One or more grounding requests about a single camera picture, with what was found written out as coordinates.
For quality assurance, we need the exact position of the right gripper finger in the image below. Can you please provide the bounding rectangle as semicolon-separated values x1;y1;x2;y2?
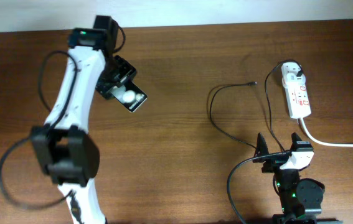
254;133;269;157
289;133;313;152

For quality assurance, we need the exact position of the black smartphone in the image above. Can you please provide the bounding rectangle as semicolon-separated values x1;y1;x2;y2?
111;80;148;113

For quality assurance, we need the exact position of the black charging cable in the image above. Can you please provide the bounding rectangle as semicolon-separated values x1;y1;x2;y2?
208;59;304;153

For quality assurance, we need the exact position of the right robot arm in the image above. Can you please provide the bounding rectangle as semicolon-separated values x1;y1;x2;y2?
253;133;342;224

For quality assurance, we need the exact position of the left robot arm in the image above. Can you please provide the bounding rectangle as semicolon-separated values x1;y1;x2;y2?
31;16;148;223

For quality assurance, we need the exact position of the white USB charger adapter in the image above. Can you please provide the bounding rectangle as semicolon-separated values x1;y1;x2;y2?
281;62;306;88

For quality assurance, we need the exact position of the white power strip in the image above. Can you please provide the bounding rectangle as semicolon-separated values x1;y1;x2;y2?
285;84;311;119

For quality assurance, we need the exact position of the right black camera cable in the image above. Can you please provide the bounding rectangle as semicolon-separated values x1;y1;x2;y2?
226;151;292;224

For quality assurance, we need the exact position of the white power strip cord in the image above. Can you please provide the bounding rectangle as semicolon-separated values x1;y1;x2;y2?
297;117;353;149

